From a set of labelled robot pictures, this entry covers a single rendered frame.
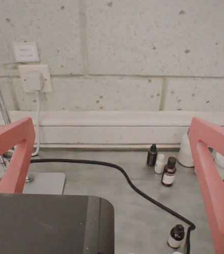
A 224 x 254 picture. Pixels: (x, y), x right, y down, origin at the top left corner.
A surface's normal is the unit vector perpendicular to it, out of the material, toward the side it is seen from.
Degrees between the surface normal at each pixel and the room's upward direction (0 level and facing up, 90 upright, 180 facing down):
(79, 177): 0
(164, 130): 90
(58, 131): 90
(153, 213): 0
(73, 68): 90
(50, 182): 0
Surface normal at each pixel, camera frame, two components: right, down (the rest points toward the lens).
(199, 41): 0.00, 0.60
